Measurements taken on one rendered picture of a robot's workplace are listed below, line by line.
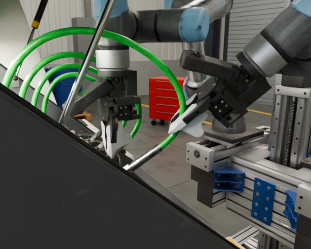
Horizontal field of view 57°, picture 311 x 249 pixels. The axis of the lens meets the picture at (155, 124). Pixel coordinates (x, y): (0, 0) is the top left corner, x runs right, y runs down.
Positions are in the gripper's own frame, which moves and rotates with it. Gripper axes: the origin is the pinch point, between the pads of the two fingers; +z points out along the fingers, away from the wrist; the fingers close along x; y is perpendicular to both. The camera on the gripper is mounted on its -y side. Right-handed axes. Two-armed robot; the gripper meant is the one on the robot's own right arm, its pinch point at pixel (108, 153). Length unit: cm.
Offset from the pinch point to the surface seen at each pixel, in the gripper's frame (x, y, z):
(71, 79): 475, 101, 33
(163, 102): 362, 230, 70
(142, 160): -11.7, 3.3, -1.6
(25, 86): 7.3, -16.0, -16.7
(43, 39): -4.8, -13.1, -26.3
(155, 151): -12.7, 5.8, -3.5
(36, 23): 30.9, -9.0, -31.5
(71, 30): -6.8, -8.2, -27.9
